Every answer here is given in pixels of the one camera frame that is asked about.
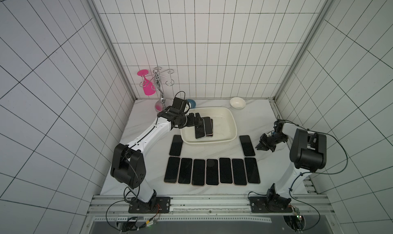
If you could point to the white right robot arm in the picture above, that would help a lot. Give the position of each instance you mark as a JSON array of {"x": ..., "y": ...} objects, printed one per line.
[{"x": 307, "y": 155}]

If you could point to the pink stack phone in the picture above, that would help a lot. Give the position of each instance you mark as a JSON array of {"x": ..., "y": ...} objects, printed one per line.
[{"x": 208, "y": 125}]

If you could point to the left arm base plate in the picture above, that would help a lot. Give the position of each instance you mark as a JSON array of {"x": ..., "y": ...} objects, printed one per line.
[{"x": 156, "y": 204}]

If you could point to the pink plastic wine glass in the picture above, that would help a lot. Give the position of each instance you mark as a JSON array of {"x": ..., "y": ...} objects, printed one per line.
[{"x": 147, "y": 85}]

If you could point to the chrome glass holder stand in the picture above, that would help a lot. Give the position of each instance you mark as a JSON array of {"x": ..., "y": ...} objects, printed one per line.
[{"x": 159, "y": 80}]

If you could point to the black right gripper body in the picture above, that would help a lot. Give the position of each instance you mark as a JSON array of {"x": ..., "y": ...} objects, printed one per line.
[{"x": 265, "y": 140}]

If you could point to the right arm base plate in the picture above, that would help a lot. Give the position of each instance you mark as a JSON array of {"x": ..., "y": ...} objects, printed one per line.
[{"x": 263, "y": 205}]

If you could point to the blue ceramic bowl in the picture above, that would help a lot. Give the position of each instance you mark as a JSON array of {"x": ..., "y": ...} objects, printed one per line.
[{"x": 192, "y": 103}]

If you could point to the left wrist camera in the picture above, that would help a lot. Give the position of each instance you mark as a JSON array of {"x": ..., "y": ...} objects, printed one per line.
[{"x": 180, "y": 106}]

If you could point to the white plastic storage box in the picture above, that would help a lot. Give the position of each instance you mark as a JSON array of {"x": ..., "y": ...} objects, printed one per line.
[{"x": 218, "y": 126}]

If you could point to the white ceramic bowl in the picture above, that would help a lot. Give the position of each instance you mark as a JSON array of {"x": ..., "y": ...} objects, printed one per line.
[{"x": 237, "y": 103}]

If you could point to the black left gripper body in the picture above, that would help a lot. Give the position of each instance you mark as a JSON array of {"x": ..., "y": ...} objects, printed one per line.
[{"x": 188, "y": 120}]

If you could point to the aluminium mounting rail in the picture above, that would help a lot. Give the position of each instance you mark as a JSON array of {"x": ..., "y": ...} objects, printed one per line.
[{"x": 183, "y": 208}]

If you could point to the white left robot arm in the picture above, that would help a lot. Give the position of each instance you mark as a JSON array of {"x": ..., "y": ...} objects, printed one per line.
[{"x": 128, "y": 164}]

